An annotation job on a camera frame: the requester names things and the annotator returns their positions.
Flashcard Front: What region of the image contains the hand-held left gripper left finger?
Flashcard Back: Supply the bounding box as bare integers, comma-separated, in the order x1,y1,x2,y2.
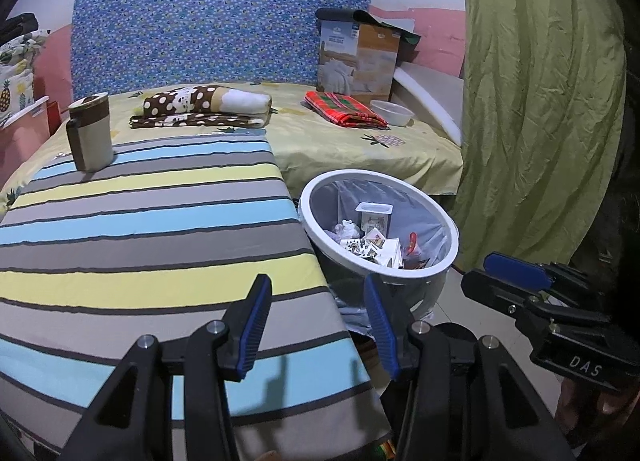
65,273,273,461

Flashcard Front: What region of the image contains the person's right hand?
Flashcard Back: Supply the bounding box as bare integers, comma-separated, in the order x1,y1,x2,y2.
555,376,633,447

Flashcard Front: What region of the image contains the black bag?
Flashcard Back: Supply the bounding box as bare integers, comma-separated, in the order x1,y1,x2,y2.
0,14,40,44

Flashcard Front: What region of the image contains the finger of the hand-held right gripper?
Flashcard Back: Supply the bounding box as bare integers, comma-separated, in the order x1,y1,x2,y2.
461,268,546,324
486,251,608,299

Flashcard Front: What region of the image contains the brown polka dot blanket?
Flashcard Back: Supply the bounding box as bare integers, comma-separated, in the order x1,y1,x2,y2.
130,84,273,130

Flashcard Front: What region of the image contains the green curtain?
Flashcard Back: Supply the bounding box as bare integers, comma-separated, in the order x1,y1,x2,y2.
450,0,628,269

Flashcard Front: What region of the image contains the yellow bed sheet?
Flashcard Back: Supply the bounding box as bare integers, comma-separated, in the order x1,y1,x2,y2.
0,81,463,212

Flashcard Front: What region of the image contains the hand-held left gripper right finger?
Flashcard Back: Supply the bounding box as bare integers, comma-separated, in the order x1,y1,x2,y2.
363,272,576,461

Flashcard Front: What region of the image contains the blue floral headboard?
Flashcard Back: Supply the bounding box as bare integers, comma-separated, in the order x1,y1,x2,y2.
72,0,375,101

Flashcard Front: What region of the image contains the blue white yogurt cup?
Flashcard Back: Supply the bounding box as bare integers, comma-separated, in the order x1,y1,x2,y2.
355,201,395,237

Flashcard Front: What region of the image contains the striped table cloth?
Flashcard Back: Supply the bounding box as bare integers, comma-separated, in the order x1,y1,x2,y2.
0,131,393,461

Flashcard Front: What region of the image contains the red plaid cloth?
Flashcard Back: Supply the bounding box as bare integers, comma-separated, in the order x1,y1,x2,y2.
305,91,391,130

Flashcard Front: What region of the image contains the cardboard quilt box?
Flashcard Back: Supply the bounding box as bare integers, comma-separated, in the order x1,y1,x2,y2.
316,20,401,101

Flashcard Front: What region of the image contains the pink storage box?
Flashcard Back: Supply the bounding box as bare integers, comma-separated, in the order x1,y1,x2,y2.
0,96,51,177

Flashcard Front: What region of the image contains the white tissue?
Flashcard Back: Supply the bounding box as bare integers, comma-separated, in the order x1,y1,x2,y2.
332,221,363,242

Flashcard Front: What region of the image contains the white trash bin with liner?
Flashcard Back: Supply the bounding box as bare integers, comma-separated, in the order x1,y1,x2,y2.
297,168,460,322

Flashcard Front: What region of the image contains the brown beige thermos jug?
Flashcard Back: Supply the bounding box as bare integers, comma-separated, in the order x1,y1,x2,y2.
66,92,116,173

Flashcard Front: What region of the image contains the white plastic bowl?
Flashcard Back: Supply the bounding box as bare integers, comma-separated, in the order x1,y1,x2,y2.
370,100,415,128

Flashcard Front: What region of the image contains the white foam board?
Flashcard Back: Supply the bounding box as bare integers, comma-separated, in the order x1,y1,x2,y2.
392,64,463,147

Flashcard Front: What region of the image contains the dark cloth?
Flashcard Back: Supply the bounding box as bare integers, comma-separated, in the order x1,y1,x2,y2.
315,8,422,62

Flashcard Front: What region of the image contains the pineapple print quilt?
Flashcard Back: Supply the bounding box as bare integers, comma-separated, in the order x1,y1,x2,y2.
0,30,48,127

